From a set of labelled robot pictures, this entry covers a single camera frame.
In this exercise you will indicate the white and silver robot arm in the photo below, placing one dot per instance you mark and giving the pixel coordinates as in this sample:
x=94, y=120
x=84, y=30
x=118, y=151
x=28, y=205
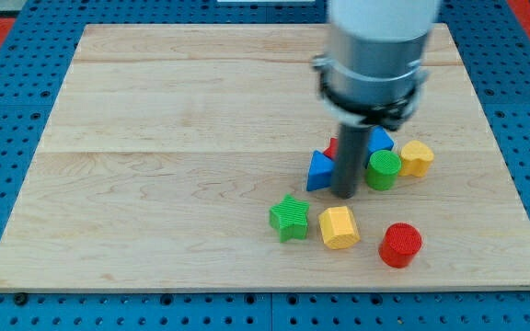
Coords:
x=370, y=71

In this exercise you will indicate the green star block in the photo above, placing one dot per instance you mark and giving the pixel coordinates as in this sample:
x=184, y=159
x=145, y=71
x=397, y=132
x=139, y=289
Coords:
x=290, y=218

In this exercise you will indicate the yellow hexagon block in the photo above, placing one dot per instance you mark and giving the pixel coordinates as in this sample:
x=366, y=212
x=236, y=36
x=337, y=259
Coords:
x=338, y=228

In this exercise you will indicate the blue triangle block front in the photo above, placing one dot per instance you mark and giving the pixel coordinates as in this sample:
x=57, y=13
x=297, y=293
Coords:
x=319, y=172

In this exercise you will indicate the blue triangle block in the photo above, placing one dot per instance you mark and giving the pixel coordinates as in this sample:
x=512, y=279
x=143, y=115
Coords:
x=319, y=172
x=379, y=140

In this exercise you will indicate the red block behind rod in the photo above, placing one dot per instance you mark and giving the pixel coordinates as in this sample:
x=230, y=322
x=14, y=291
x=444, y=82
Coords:
x=331, y=150

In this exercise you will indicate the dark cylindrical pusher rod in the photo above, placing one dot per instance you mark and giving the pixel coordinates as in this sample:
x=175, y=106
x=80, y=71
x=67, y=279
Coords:
x=349, y=160

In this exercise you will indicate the light wooden board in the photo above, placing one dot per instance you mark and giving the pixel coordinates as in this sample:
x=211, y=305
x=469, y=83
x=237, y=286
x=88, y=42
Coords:
x=168, y=144

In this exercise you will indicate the blue triangle block rear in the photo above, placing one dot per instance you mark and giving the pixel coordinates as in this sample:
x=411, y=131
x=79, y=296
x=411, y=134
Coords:
x=379, y=140

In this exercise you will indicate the green cylinder block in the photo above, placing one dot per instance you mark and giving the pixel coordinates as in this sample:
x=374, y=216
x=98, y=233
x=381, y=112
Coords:
x=382, y=170

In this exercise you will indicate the yellow heart block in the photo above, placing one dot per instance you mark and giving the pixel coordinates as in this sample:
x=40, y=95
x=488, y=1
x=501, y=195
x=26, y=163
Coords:
x=416, y=159

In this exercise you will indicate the red cylinder block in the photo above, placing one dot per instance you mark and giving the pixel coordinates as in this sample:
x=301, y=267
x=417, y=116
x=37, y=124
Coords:
x=400, y=244

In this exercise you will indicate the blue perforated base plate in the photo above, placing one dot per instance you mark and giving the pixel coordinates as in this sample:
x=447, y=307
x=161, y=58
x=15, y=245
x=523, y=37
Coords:
x=33, y=61

